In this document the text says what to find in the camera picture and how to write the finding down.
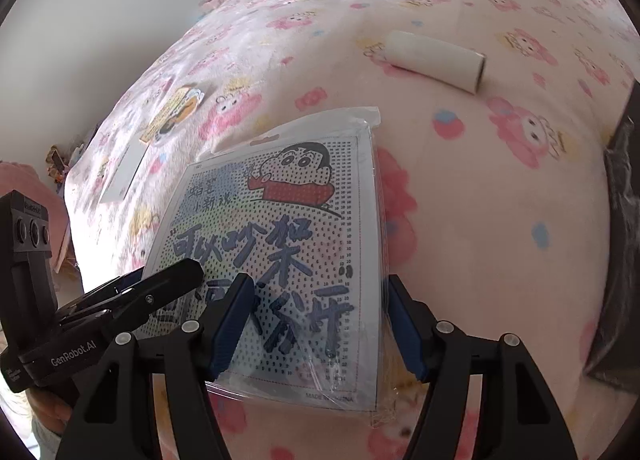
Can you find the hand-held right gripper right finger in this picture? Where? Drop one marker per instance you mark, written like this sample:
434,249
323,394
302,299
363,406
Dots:
406,330

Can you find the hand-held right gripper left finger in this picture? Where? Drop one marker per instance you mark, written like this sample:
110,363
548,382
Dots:
231,325

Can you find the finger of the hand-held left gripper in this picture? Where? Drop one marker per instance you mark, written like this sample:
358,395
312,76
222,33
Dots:
160,290
112,295

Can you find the cartoon diamond painting kit bag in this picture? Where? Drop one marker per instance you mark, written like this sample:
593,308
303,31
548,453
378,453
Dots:
290,220

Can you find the person's left hand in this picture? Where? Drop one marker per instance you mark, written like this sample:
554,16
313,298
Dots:
52,407

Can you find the pink cushion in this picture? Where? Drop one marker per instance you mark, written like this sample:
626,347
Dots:
32,205

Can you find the white paper card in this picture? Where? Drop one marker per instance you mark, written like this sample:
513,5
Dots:
122,174

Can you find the small brown toy figure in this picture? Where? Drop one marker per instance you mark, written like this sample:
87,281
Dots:
55,159

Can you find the pink cartoon printed blanket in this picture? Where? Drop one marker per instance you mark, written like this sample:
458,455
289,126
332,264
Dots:
475,179

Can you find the yellow cartoon sticker card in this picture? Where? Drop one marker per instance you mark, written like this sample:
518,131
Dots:
172,112

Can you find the dark plastic bag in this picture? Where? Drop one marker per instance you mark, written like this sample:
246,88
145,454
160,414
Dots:
617,250

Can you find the white paper roll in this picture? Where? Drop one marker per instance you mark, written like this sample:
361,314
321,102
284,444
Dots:
434,59

